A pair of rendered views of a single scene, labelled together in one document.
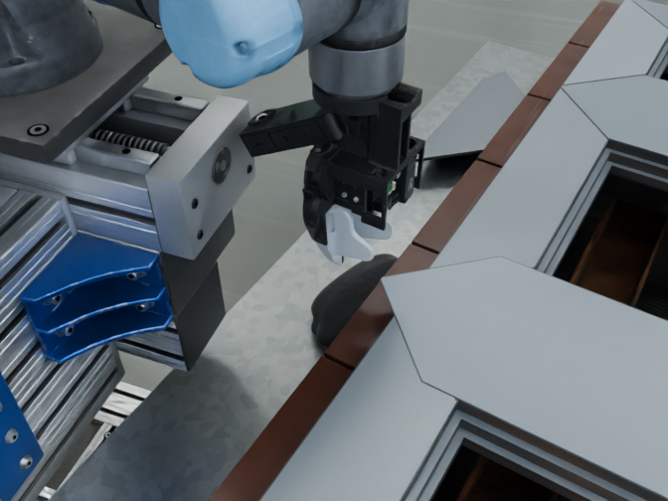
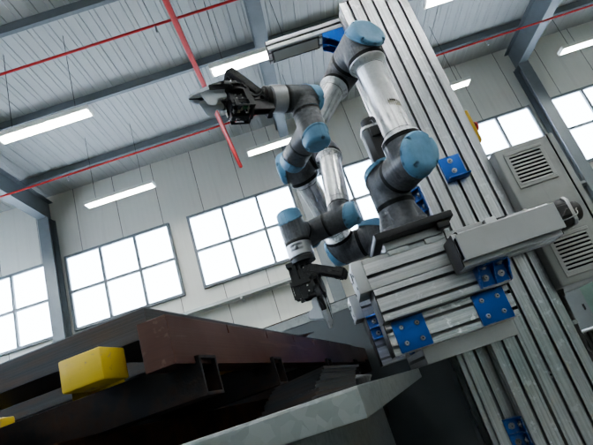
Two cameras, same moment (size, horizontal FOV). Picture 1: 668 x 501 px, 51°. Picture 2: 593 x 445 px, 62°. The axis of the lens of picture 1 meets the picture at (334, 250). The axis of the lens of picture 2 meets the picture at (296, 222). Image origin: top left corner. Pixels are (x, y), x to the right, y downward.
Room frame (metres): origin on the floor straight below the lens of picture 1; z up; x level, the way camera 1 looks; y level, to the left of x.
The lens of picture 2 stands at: (1.78, -0.49, 0.68)
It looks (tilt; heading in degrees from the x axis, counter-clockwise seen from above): 20 degrees up; 159
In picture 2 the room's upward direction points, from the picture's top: 19 degrees counter-clockwise
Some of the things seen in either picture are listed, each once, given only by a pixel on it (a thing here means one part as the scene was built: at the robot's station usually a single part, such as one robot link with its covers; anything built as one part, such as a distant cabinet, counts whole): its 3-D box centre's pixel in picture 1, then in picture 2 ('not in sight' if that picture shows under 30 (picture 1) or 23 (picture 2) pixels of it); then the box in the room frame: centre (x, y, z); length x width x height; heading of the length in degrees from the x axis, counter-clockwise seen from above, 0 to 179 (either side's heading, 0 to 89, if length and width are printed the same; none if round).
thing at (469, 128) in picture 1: (494, 121); (306, 389); (1.00, -0.26, 0.70); 0.39 x 0.12 x 0.04; 149
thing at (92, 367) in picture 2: not in sight; (93, 370); (1.11, -0.55, 0.79); 0.06 x 0.05 x 0.04; 59
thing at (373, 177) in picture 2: not in sight; (387, 184); (0.59, 0.29, 1.20); 0.13 x 0.12 x 0.14; 6
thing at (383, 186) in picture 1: (362, 143); (306, 279); (0.50, -0.02, 1.00); 0.09 x 0.08 x 0.12; 58
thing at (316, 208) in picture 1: (323, 201); not in sight; (0.50, 0.01, 0.94); 0.05 x 0.02 x 0.09; 148
